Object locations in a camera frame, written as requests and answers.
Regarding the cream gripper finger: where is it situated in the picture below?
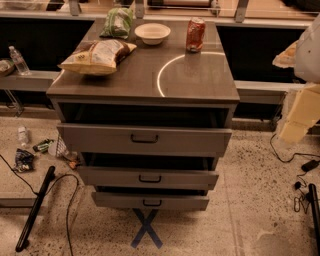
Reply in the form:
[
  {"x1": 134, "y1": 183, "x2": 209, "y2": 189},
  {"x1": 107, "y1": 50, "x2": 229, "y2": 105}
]
[
  {"x1": 272, "y1": 42, "x2": 297, "y2": 68},
  {"x1": 279, "y1": 83, "x2": 320, "y2": 144}
]

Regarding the red coke can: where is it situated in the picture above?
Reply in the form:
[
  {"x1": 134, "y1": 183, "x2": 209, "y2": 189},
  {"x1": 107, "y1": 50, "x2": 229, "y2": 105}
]
[{"x1": 186, "y1": 17, "x2": 206, "y2": 52}]

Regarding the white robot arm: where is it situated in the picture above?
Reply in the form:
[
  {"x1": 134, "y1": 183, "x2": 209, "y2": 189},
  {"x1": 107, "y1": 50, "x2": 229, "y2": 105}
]
[{"x1": 272, "y1": 25, "x2": 320, "y2": 145}]

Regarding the green chip bag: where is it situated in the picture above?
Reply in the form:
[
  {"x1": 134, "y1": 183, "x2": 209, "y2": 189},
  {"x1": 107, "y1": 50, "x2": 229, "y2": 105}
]
[{"x1": 100, "y1": 7, "x2": 133, "y2": 39}]

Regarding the brown chip bag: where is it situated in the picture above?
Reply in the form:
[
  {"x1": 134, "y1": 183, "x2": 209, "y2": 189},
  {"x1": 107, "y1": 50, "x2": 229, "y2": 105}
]
[{"x1": 58, "y1": 39, "x2": 136, "y2": 76}]

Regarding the green can on floor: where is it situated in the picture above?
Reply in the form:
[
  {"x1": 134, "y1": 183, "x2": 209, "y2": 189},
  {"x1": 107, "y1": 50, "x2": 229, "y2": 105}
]
[{"x1": 33, "y1": 139, "x2": 54, "y2": 153}]

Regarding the dark snack bag on floor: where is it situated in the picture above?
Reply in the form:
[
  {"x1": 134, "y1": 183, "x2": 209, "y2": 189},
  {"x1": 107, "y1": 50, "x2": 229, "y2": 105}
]
[{"x1": 14, "y1": 149, "x2": 34, "y2": 172}]

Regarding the black bar at right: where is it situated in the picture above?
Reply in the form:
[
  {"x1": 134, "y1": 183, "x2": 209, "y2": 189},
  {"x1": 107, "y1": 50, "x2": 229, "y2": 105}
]
[{"x1": 308, "y1": 183, "x2": 320, "y2": 256}]

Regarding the white bowl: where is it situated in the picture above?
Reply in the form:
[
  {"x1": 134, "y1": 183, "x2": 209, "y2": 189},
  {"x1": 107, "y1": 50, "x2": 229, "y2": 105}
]
[{"x1": 135, "y1": 23, "x2": 171, "y2": 45}]

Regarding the grey drawer cabinet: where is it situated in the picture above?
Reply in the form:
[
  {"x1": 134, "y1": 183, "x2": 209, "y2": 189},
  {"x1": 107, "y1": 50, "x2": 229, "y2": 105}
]
[{"x1": 47, "y1": 21, "x2": 239, "y2": 197}]

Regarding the bottom grey drawer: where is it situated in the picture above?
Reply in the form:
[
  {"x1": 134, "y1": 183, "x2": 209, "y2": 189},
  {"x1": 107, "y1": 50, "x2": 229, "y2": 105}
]
[{"x1": 92, "y1": 192, "x2": 209, "y2": 211}]

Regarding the grey drawer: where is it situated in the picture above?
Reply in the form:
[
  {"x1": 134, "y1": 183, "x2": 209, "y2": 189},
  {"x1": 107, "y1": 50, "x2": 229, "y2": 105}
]
[
  {"x1": 57, "y1": 123, "x2": 232, "y2": 157},
  {"x1": 78, "y1": 166, "x2": 218, "y2": 190},
  {"x1": 92, "y1": 192, "x2": 209, "y2": 211}
]

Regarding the blue tape cross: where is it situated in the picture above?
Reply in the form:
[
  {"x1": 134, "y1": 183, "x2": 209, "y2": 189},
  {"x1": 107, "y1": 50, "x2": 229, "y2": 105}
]
[{"x1": 131, "y1": 209, "x2": 163, "y2": 249}]

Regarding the middle grey drawer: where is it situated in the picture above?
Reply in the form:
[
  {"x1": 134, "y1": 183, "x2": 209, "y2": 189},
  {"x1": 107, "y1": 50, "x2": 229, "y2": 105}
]
[{"x1": 78, "y1": 166, "x2": 218, "y2": 190}]

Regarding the top grey drawer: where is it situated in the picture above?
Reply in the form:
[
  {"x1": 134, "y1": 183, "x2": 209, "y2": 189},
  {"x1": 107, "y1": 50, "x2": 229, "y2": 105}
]
[{"x1": 57, "y1": 123, "x2": 232, "y2": 157}]

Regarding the clear plastic cup on floor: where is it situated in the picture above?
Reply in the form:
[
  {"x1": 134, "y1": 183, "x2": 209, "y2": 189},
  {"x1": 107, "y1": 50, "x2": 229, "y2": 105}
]
[{"x1": 48, "y1": 136, "x2": 77, "y2": 161}]

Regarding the clear water bottle on ledge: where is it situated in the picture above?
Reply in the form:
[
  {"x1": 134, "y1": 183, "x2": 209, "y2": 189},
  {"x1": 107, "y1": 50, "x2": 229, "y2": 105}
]
[{"x1": 9, "y1": 46, "x2": 31, "y2": 75}]

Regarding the small bottle on floor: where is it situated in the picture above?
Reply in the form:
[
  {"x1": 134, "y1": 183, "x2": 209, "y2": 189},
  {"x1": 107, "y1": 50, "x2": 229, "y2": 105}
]
[{"x1": 18, "y1": 126, "x2": 29, "y2": 147}]

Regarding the bowl on left ledge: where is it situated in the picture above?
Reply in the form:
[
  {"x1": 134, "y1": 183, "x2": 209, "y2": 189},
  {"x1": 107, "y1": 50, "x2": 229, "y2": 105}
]
[{"x1": 0, "y1": 59, "x2": 15, "y2": 77}]

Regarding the black bar on floor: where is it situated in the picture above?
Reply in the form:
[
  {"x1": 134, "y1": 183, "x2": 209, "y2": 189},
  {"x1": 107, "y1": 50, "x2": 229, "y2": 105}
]
[{"x1": 15, "y1": 166, "x2": 55, "y2": 252}]

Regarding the black cable on floor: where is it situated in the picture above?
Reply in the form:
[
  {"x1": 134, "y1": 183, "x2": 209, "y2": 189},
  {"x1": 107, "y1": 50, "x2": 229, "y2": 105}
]
[{"x1": 0, "y1": 153, "x2": 81, "y2": 256}]

